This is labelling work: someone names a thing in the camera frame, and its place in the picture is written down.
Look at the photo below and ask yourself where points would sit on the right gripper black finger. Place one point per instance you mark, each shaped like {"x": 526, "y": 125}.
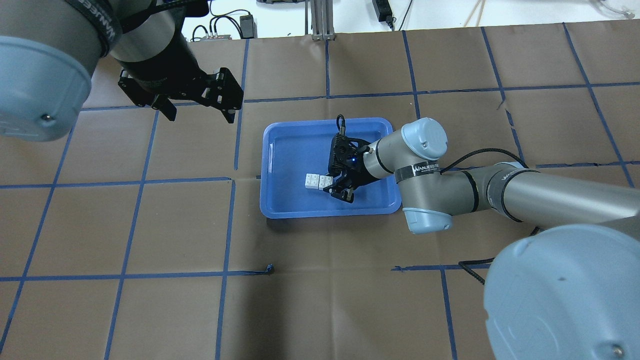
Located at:
{"x": 347, "y": 195}

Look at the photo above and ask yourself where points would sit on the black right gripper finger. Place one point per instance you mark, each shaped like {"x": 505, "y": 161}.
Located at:
{"x": 329, "y": 189}

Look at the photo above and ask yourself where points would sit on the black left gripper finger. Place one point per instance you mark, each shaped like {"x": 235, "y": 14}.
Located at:
{"x": 165, "y": 106}

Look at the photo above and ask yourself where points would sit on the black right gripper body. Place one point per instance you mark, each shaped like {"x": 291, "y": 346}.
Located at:
{"x": 356, "y": 173}

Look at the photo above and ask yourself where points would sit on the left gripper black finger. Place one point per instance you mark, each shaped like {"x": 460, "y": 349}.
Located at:
{"x": 228, "y": 111}

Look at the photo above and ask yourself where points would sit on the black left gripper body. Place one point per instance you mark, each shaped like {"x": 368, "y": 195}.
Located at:
{"x": 172, "y": 70}

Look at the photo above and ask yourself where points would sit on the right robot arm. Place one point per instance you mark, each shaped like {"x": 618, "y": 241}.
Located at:
{"x": 565, "y": 283}

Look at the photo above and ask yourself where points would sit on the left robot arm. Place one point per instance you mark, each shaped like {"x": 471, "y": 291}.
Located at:
{"x": 49, "y": 50}

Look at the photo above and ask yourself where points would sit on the blue plastic tray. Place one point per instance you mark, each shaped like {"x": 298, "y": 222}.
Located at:
{"x": 293, "y": 149}

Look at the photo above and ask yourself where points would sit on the black red usb hub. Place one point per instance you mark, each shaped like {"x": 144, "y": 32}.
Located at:
{"x": 213, "y": 37}

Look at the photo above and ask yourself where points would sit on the brown paper table cover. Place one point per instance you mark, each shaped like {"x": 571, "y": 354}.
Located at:
{"x": 139, "y": 238}

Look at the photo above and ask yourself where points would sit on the black power adapter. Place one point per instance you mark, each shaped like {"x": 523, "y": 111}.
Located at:
{"x": 384, "y": 13}

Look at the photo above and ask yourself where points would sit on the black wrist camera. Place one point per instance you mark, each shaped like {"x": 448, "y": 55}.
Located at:
{"x": 345, "y": 153}

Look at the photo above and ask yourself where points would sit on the aluminium frame post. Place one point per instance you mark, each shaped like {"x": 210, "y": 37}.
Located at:
{"x": 319, "y": 19}

